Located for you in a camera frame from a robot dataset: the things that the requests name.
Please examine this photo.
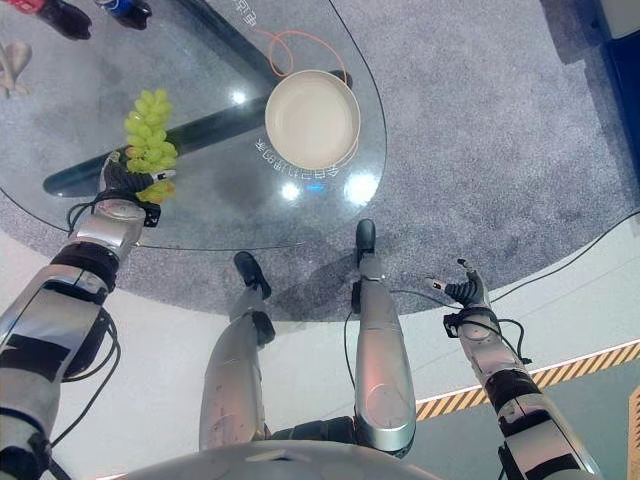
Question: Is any yellow black hazard tape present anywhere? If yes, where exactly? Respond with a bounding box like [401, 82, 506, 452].
[414, 341, 640, 422]

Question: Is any cream round plate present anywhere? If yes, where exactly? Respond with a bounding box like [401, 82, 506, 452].
[264, 69, 362, 170]

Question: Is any orange cable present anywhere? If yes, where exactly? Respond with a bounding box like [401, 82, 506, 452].
[256, 28, 348, 83]

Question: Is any black table base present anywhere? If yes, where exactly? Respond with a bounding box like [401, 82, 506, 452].
[42, 0, 277, 197]

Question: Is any blue white cabinet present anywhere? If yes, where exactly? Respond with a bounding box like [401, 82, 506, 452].
[592, 0, 640, 151]

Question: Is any black floor cable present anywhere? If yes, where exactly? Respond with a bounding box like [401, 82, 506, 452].
[487, 209, 640, 303]

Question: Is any blue label cola bottle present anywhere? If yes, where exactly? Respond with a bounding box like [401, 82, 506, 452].
[94, 0, 153, 31]

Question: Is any red label cola bottle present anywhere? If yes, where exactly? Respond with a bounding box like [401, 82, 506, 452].
[6, 0, 93, 41]

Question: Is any green grape bunch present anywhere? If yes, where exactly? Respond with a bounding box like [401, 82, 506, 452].
[123, 88, 178, 203]

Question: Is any left silver robot leg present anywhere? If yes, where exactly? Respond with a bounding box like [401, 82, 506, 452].
[198, 251, 276, 451]

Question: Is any right silver robot leg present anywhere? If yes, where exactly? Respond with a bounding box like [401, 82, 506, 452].
[349, 218, 418, 457]

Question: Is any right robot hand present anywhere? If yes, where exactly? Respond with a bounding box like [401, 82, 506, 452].
[425, 257, 490, 309]

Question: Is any beige wooden figure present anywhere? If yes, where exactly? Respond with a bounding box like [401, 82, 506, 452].
[0, 41, 33, 99]

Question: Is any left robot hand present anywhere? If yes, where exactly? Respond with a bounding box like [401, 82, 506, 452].
[97, 146, 178, 204]

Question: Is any silver robot torso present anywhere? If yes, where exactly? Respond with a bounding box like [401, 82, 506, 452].
[119, 415, 416, 480]

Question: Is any silver robot leg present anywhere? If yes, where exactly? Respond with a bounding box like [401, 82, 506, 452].
[198, 251, 276, 451]
[349, 218, 418, 457]

